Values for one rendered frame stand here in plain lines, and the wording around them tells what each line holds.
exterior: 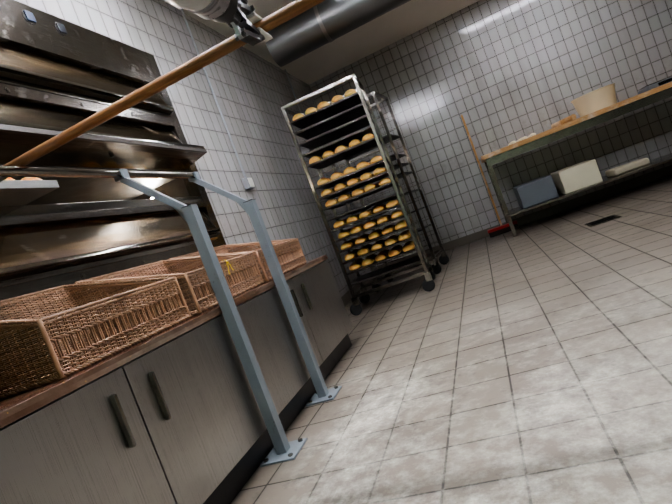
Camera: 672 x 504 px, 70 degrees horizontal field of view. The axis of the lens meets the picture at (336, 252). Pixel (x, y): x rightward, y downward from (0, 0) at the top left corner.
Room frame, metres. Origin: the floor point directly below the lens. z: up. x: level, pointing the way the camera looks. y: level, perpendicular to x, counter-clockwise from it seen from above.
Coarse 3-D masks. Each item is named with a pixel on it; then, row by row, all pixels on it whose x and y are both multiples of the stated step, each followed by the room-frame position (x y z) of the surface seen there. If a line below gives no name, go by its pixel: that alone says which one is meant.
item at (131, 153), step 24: (0, 144) 1.72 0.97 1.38; (24, 144) 1.80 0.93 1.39; (72, 144) 1.98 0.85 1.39; (96, 144) 2.09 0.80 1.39; (120, 144) 2.21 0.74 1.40; (144, 144) 2.36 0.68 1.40; (168, 144) 2.55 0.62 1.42; (120, 168) 2.43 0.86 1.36; (144, 168) 2.59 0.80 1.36; (168, 168) 2.78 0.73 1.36
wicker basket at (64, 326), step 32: (64, 288) 1.78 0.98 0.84; (96, 288) 1.75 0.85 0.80; (128, 288) 1.71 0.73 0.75; (160, 288) 1.56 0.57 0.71; (0, 320) 1.51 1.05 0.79; (32, 320) 1.14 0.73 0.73; (64, 320) 1.20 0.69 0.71; (96, 320) 1.29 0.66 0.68; (128, 320) 1.39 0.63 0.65; (160, 320) 1.51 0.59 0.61; (0, 352) 1.18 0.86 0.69; (32, 352) 1.16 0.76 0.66; (64, 352) 1.63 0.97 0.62; (96, 352) 1.25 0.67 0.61; (0, 384) 1.20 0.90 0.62; (32, 384) 1.17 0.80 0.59
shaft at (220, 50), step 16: (304, 0) 1.11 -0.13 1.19; (320, 0) 1.11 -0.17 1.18; (272, 16) 1.14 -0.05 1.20; (288, 16) 1.13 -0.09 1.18; (224, 48) 1.18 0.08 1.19; (192, 64) 1.21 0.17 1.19; (208, 64) 1.22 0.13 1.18; (160, 80) 1.25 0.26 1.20; (176, 80) 1.24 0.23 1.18; (128, 96) 1.28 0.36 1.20; (144, 96) 1.27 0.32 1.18; (112, 112) 1.30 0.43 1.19; (80, 128) 1.34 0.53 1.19; (48, 144) 1.38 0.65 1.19; (16, 160) 1.42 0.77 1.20; (32, 160) 1.41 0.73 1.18
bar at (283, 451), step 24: (0, 168) 1.33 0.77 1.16; (24, 168) 1.40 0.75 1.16; (48, 168) 1.48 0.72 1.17; (72, 168) 1.57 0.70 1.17; (144, 192) 1.76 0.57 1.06; (216, 192) 2.21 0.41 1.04; (192, 216) 1.70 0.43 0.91; (264, 240) 2.16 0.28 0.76; (216, 264) 1.71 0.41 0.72; (216, 288) 1.71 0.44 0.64; (288, 288) 2.19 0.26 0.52; (288, 312) 2.16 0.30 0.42; (240, 336) 1.70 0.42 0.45; (312, 360) 2.16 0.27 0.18; (264, 384) 1.72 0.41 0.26; (264, 408) 1.70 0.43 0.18; (288, 456) 1.66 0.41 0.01
